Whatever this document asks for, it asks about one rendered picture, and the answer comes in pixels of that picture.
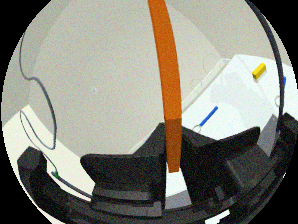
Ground small yellow block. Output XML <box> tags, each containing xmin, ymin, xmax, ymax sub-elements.
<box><xmin>251</xmin><ymin>63</ymin><xmax>266</xmax><ymax>79</ymax></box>

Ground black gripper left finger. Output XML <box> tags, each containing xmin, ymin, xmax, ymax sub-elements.
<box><xmin>80</xmin><ymin>121</ymin><xmax>168</xmax><ymax>209</ymax></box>

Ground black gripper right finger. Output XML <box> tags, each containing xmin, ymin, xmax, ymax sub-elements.
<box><xmin>180</xmin><ymin>125</ymin><xmax>261</xmax><ymax>204</ymax></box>

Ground orange handle with grey loop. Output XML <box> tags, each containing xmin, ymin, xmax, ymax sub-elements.
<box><xmin>148</xmin><ymin>0</ymin><xmax>182</xmax><ymax>173</ymax></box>

